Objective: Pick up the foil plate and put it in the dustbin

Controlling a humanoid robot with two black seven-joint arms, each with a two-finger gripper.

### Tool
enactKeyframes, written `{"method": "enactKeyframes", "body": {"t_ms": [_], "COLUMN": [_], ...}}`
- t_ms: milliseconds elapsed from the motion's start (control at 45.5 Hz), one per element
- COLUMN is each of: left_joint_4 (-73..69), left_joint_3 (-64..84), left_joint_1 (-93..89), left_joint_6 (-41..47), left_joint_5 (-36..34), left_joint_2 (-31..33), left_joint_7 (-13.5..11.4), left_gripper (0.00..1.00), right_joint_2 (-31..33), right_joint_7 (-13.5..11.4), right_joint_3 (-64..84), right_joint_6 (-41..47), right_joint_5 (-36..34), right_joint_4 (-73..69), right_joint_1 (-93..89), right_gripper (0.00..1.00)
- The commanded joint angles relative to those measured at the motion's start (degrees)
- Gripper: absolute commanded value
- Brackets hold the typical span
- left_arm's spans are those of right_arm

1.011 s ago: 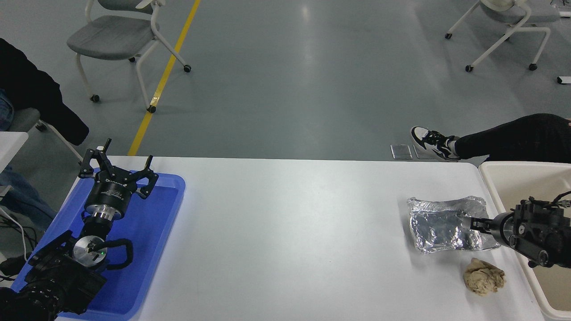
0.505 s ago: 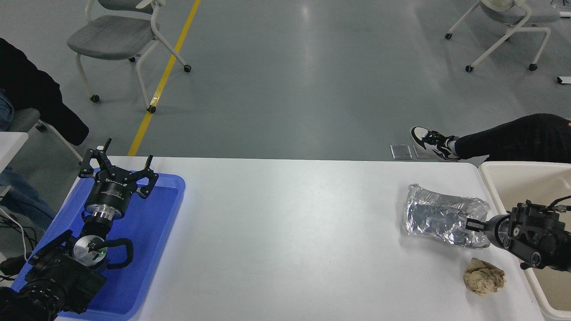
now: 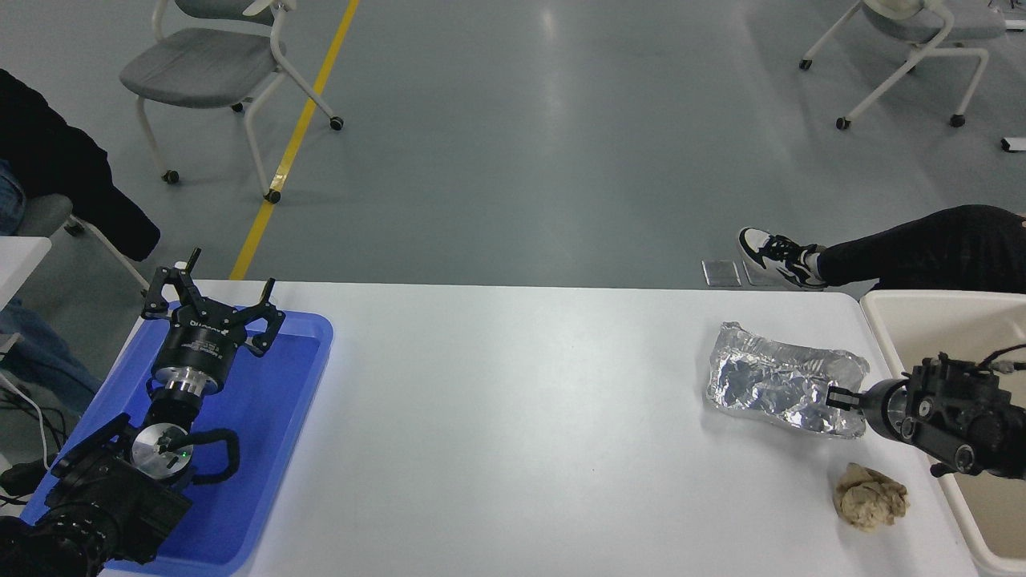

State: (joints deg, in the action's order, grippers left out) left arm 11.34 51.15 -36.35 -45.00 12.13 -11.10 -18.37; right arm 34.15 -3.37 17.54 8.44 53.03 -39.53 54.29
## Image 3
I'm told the crumpled tan paper ball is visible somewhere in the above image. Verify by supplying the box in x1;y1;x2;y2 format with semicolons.
832;462;911;532

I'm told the grey seat wheeled chair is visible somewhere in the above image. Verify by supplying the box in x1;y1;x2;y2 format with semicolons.
12;192;151;291

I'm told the white cable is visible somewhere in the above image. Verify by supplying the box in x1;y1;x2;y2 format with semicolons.
0;377;50;467

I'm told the black and white shoe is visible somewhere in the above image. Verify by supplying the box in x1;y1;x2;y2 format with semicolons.
737;227;829;291

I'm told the black cable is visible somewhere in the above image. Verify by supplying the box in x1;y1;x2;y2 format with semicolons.
0;391;69;454

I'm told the small white side table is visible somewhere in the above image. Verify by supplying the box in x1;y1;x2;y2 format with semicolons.
0;236;53;309

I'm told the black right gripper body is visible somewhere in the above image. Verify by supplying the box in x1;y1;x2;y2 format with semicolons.
859;378;911;440

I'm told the blue plastic tray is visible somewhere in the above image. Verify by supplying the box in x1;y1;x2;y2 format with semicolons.
18;303;334;576

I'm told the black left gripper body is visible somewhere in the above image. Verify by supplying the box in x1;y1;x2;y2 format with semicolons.
155;303;252;381

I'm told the large pale plastic bin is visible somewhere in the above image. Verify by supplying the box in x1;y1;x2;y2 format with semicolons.
859;290;1026;577

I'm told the person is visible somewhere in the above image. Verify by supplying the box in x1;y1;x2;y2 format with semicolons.
816;204;1026;296
0;68;161;418

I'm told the grey chair with white frame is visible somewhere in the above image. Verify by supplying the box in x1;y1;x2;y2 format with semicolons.
120;0;345;204
799;0;1011;131

